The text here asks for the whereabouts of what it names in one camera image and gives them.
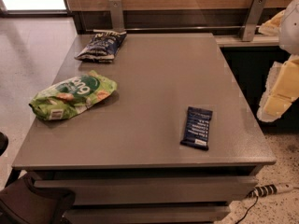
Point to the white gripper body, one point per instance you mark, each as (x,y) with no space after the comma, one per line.
(291,27)

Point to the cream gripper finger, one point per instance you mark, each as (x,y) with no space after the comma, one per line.
(281,90)
(271,27)

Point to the blue rxbar blueberry bar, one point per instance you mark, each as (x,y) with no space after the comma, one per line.
(197,128)

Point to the blue chip bag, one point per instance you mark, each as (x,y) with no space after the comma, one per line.
(103,47)

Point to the green snack bag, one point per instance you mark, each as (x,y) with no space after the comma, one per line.
(71,97)

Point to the white power strip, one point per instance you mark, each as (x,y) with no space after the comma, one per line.
(271,189)

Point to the grey upper drawer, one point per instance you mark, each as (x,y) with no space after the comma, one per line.
(155,190)

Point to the grey drawer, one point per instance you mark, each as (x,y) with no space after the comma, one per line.
(155,190)
(149,215)

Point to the grey lower drawer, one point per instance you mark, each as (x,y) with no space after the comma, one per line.
(149,215)

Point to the dark chair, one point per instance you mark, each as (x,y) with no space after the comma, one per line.
(22,203)

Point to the right metal bracket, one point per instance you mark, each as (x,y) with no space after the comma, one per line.
(255,11)

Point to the metal bracket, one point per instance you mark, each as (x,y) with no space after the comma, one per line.
(255,11)
(116,14)

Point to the left metal bracket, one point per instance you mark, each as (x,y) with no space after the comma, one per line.
(116,14)

